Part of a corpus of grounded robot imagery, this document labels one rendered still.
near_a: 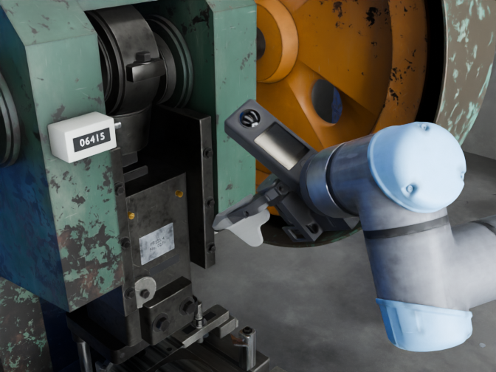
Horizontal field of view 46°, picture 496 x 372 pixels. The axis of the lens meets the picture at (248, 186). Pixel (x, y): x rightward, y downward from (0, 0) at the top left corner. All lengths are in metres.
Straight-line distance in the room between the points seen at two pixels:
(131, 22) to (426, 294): 0.57
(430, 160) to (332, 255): 2.46
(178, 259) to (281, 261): 1.85
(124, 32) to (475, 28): 0.52
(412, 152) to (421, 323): 0.14
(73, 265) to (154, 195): 0.19
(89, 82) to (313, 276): 2.13
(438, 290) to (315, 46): 0.68
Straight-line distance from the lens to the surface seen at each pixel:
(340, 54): 1.07
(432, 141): 0.49
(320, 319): 2.52
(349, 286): 2.72
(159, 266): 1.01
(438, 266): 0.51
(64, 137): 0.71
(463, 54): 0.94
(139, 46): 0.86
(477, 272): 0.54
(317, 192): 0.58
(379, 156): 0.49
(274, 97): 1.19
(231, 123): 0.65
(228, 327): 1.33
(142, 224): 0.94
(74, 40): 0.74
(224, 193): 0.99
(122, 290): 0.92
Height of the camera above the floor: 1.58
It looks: 26 degrees down
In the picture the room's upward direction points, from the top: straight up
